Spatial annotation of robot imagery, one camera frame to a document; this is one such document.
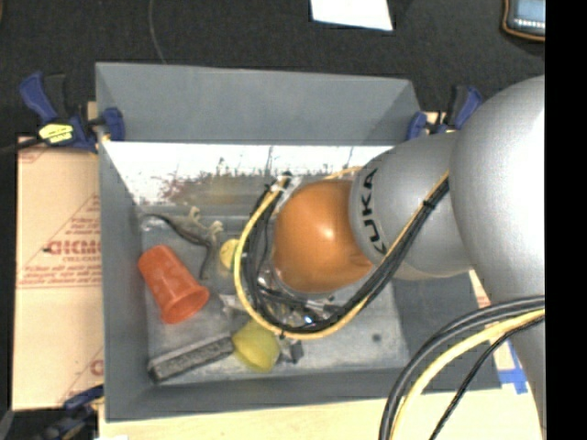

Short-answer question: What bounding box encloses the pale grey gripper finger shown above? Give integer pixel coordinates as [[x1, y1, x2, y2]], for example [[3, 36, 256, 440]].
[[280, 336, 305, 365]]

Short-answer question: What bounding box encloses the small yellow round toy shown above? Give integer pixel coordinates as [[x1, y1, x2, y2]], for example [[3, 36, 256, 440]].
[[218, 238, 240, 270]]

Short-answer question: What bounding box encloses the dark grey flat block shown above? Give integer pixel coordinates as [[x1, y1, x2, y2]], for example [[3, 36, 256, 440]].
[[146, 332, 237, 383]]

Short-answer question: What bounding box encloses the beige and black toy lizard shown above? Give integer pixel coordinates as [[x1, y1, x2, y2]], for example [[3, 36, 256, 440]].
[[140, 205, 226, 280]]

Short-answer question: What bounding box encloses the orange plastic cup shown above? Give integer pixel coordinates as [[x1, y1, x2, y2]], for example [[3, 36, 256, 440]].
[[137, 244, 211, 325]]

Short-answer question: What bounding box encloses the grey metal bin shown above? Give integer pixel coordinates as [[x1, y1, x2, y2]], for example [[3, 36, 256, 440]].
[[94, 61, 502, 422]]

